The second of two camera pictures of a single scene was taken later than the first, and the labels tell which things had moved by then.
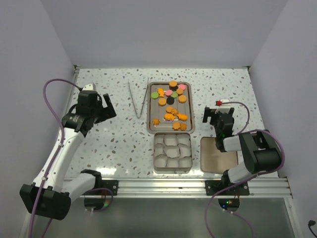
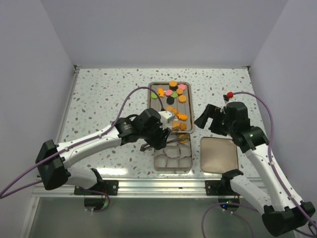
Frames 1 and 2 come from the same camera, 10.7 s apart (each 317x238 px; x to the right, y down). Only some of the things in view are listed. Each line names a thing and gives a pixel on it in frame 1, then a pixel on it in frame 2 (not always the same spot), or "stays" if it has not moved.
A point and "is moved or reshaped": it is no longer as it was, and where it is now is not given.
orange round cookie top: [173, 83] stays
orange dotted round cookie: [162, 101] is moved or reshaped
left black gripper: [107, 112] -> [160, 141]
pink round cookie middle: [169, 92] stays
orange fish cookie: [182, 117] stays
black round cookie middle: [170, 100] stays
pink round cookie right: [182, 86] stays
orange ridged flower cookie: [175, 111] stays
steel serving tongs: [132, 99] -> [145, 145]
